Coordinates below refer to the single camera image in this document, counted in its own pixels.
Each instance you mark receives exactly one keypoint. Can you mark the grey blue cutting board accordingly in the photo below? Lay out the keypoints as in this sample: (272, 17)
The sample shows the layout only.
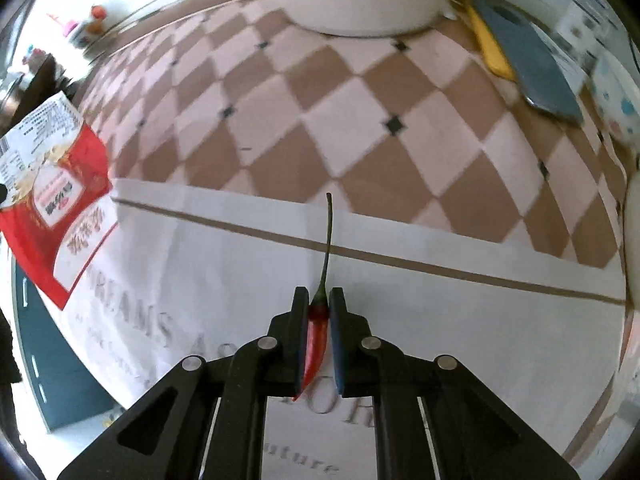
(539, 77)

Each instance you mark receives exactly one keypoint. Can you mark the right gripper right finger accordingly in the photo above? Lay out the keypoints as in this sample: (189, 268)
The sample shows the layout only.
(352, 363)

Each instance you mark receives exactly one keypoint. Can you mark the white dotted bowl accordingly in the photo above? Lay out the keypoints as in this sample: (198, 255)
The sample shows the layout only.
(616, 97)

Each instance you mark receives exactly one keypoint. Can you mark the red white food packet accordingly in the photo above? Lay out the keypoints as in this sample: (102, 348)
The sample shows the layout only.
(57, 209)

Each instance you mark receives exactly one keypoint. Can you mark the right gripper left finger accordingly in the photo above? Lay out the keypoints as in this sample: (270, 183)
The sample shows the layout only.
(287, 363)

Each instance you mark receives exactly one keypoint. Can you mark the yellow cutting board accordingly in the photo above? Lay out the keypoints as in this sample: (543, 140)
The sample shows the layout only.
(492, 54)

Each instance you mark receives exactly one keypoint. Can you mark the checkered brown tablecloth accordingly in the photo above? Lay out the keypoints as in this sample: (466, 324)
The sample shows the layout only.
(466, 222)

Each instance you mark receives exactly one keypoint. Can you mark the blue kitchen cabinets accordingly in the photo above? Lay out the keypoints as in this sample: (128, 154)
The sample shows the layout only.
(65, 391)

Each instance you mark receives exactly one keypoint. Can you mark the red chili pepper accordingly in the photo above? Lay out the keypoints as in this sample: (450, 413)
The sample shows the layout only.
(318, 314)

